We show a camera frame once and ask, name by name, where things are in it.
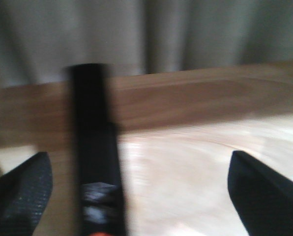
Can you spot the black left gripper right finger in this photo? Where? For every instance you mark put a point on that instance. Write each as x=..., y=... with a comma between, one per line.
x=262, y=197

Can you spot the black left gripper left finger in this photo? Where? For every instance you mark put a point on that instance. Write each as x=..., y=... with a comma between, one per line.
x=24, y=195

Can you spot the black orange stapler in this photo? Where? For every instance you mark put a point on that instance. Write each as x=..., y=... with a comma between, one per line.
x=99, y=181

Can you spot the wooden shelf unit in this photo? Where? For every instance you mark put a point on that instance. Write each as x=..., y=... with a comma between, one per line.
x=177, y=133

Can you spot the grey curtain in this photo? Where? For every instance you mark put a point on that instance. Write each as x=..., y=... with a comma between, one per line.
x=39, y=38

